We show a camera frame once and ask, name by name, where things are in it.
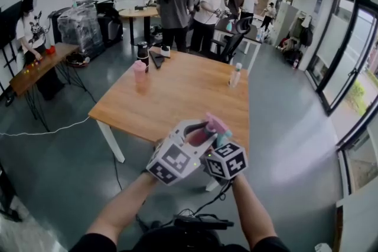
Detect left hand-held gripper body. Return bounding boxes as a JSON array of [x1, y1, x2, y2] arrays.
[[145, 122, 200, 187]]

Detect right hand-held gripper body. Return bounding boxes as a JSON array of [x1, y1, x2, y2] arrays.
[[203, 140, 249, 186]]

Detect person's left forearm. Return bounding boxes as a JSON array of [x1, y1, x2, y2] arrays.
[[85, 171, 159, 244]]

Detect person's right forearm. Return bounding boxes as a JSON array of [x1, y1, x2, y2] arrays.
[[232, 172, 277, 248]]

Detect clear plastic bottle green lid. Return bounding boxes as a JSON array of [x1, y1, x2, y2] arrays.
[[229, 63, 243, 88]]

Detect wooden table white legs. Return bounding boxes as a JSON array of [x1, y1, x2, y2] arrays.
[[87, 48, 251, 192]]

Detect black chest device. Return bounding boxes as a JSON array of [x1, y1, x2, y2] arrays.
[[174, 215, 234, 230]]

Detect black triangular stand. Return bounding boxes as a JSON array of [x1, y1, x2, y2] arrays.
[[148, 49, 172, 70]]

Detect pink tumbler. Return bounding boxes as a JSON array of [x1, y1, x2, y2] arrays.
[[134, 60, 148, 83]]

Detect person's black clothing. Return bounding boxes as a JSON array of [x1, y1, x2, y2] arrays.
[[69, 227, 292, 252]]

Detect dark brown flask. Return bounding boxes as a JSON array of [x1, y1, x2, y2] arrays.
[[136, 41, 150, 73]]

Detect black office chair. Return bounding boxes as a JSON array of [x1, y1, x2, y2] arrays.
[[200, 17, 254, 64]]

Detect white desk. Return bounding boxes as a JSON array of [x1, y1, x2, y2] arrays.
[[211, 19, 263, 74]]

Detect pile of bags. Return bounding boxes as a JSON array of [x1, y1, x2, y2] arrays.
[[279, 37, 304, 66]]

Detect round wooden table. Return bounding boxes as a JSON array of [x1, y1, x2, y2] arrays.
[[118, 7, 160, 45]]

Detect black round tray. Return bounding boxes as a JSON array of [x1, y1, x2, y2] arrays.
[[66, 53, 91, 67]]

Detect white locker cabinet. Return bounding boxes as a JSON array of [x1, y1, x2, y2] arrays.
[[271, 1, 299, 47]]

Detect hanging black backpack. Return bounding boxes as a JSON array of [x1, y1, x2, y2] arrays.
[[299, 26, 314, 47]]

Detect white panel wooden edge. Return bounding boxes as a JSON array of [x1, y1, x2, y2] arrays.
[[335, 190, 378, 252]]

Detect plastic wrapped black pallet load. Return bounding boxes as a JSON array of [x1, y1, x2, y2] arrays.
[[57, 2, 106, 58]]

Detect wooden side desk black legs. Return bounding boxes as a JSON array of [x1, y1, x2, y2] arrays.
[[8, 42, 89, 132]]

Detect black framed glass door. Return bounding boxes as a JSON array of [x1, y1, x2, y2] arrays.
[[305, 0, 378, 195]]

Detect black metal stand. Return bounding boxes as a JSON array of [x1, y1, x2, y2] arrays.
[[0, 162, 23, 222]]

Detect small coloured blocks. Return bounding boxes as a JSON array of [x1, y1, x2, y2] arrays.
[[22, 57, 44, 74]]

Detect black cables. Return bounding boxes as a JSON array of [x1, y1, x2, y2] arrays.
[[135, 179, 234, 231]]

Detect white floor cable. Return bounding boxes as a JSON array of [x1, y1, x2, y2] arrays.
[[0, 116, 90, 136]]

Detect black wall panel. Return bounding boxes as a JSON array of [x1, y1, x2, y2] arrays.
[[0, 0, 24, 50]]

